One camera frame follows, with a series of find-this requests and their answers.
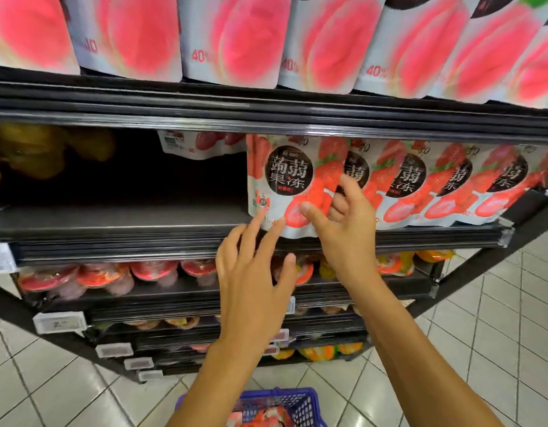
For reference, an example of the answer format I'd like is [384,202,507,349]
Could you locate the person's left hand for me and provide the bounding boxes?
[215,211,299,354]

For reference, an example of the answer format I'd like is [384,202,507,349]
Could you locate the person's right hand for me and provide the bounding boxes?
[299,174,384,294]

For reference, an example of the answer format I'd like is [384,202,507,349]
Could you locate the blue plastic shopping basket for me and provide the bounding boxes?
[175,387,328,427]

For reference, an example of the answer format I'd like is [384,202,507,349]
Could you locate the black low shelf rack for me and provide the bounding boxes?
[0,62,548,383]

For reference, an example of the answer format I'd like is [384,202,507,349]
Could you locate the row of pink jelly packs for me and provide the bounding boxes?
[0,0,548,110]

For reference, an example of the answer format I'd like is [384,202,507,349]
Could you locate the person's right forearm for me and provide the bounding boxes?
[344,278,506,427]

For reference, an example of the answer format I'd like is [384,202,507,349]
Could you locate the pink peach jelly bag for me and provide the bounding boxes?
[471,144,548,225]

